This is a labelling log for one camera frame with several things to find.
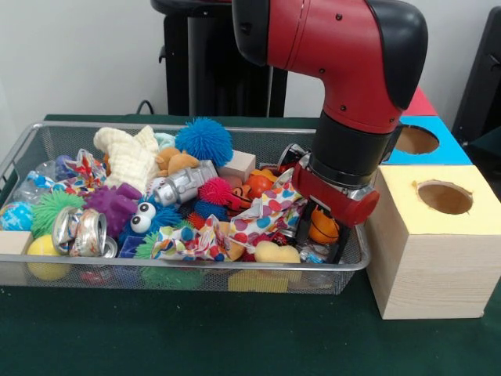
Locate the black upright panel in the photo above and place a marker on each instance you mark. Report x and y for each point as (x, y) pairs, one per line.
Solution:
(483, 78)

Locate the yellow ball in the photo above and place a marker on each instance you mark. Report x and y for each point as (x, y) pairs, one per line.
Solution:
(39, 246)

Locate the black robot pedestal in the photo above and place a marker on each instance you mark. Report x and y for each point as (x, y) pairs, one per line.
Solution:
(215, 58)

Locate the blue globe ball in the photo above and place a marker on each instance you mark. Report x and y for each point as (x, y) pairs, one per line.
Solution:
(15, 216)

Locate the blue spiky rubber ball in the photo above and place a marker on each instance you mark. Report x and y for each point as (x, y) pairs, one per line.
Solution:
(203, 143)

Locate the orange toy basketball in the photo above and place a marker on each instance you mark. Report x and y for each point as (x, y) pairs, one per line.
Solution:
(323, 229)

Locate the dark green side tablecloth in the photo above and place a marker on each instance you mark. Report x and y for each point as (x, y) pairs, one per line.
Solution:
(489, 156)

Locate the purple knobby rubber ball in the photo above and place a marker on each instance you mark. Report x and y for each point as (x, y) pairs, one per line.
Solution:
(113, 205)

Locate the crushed silver drink can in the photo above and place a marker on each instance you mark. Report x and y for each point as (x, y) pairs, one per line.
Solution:
(80, 233)

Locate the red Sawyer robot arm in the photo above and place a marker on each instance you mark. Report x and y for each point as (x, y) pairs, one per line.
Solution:
(332, 47)

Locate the wooden box with three holes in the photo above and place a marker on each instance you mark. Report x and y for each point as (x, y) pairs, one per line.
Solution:
(438, 274)

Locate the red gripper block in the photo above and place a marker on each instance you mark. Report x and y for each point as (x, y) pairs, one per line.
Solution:
(332, 199)

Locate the cream waffle cloth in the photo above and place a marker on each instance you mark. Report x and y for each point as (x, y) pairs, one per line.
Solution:
(125, 156)

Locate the green spiky rubber ball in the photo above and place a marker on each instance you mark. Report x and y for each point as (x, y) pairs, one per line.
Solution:
(51, 211)

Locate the silver toy robot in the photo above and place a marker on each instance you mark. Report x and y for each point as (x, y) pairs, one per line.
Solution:
(182, 184)

